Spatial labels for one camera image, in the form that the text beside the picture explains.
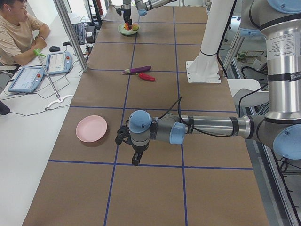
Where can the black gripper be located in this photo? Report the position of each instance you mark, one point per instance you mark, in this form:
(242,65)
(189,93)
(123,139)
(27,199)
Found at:
(126,12)
(139,149)

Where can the red-yellow pomegranate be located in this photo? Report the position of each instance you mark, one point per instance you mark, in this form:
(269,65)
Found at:
(127,27)

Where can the yellow-pink peach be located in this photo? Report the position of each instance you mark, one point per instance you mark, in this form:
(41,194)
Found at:
(135,27)

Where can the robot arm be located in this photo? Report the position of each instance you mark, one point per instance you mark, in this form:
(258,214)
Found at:
(142,8)
(280,128)

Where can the green plate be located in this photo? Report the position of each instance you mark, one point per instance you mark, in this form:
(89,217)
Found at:
(125,32)

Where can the purple eggplant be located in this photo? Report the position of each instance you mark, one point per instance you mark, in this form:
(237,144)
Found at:
(137,70)

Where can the black keyboard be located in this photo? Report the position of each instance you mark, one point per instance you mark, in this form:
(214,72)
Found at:
(79,30)

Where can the pink plate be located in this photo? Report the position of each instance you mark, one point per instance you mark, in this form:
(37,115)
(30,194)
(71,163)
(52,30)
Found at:
(91,128)

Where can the red chili pepper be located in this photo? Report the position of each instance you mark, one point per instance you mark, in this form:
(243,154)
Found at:
(146,77)

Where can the brown paper table cover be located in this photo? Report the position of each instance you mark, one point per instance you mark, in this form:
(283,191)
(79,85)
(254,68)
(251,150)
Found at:
(90,181)

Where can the black computer mouse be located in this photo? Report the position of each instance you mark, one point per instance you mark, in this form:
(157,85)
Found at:
(54,49)

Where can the far blue teach pendant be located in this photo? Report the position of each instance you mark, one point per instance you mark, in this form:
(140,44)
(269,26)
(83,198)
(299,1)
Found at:
(58,63)

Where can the blue teach pendant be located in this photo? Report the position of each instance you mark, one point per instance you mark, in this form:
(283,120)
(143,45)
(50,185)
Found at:
(27,80)
(58,63)

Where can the seated man in beige shirt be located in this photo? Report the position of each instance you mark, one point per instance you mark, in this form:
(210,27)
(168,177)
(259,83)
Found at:
(20,33)

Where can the near blue teach pendant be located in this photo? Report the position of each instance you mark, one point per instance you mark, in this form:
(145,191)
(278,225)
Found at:
(27,80)

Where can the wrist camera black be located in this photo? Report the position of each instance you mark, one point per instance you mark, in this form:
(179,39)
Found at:
(123,134)

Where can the aluminium frame post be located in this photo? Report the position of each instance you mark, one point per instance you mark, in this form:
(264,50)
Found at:
(63,14)

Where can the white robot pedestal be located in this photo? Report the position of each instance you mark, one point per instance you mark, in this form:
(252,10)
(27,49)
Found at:
(205,68)

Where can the white curved bracket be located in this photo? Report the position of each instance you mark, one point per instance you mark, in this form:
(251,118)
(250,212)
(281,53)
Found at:
(59,100)

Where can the metal rod with green handle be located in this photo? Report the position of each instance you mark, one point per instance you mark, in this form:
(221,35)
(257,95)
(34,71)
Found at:
(38,54)

